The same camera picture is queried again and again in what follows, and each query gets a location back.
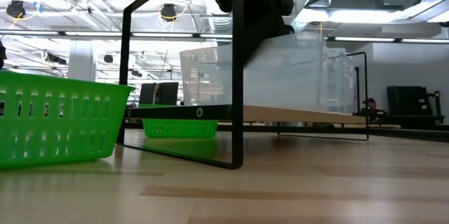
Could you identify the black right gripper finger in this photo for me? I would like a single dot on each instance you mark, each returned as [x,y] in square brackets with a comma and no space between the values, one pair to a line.
[263,31]

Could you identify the green plastic slotted basket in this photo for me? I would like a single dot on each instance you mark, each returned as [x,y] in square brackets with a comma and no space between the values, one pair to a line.
[52,136]
[182,129]

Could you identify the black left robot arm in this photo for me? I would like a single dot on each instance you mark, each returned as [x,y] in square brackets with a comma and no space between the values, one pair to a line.
[2,55]

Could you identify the background black robot arm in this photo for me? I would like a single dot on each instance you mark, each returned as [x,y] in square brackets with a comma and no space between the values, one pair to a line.
[381,113]

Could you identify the black metal shelf wooden board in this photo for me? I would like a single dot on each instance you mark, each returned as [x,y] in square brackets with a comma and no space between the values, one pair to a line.
[238,111]

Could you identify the ceiling light strip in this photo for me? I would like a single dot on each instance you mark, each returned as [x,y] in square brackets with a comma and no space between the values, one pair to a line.
[161,35]
[365,39]

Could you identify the black computer monitor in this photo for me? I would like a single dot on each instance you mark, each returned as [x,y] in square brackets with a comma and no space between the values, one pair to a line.
[165,93]

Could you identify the person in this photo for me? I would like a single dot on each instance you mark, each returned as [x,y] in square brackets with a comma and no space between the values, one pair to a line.
[370,105]

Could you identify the black equipment rack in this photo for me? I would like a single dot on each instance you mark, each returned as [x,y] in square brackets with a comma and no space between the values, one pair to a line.
[407,101]

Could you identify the black aluminium table frame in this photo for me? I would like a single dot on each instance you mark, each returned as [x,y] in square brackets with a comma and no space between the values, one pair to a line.
[403,132]

